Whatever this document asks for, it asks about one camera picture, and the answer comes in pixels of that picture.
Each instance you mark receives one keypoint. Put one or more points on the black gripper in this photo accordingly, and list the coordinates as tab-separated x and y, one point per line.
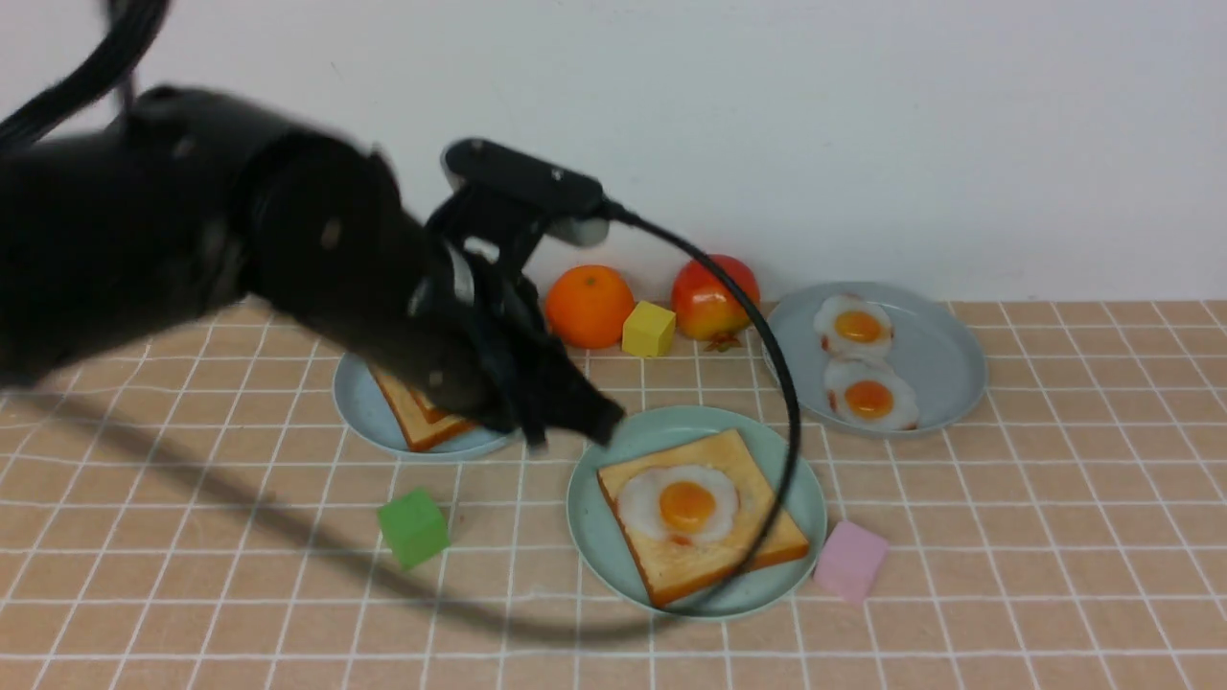
365	274

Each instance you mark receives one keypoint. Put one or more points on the toast slice top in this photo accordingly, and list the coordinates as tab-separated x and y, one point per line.
424	426

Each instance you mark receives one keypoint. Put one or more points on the fried egg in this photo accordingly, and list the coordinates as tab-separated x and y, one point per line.
866	392
682	504
849	326

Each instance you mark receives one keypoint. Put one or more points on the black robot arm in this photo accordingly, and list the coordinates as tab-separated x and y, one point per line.
196	200

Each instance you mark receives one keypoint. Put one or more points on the orange fruit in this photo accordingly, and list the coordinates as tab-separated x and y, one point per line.
588	305

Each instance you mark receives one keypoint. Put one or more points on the yellow foam cube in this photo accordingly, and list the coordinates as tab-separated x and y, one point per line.
648	331

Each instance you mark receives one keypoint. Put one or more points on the green centre plate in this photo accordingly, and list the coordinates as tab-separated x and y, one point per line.
775	542

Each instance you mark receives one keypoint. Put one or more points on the blue plate with bread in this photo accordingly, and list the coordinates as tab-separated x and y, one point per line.
360	403

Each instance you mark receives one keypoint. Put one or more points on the green foam cube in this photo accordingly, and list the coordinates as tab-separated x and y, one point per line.
414	528

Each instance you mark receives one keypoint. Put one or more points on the red yellow apple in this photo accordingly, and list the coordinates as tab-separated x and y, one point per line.
706	311

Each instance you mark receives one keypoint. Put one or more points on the fried egg front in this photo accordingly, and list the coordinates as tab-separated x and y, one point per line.
866	392

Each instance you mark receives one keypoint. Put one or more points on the grey plate with eggs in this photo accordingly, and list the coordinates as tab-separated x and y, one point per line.
931	350

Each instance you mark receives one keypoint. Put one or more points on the pink foam cube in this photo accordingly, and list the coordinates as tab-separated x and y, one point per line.
849	563

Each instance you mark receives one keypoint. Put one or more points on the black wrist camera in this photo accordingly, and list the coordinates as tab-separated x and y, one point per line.
511	200

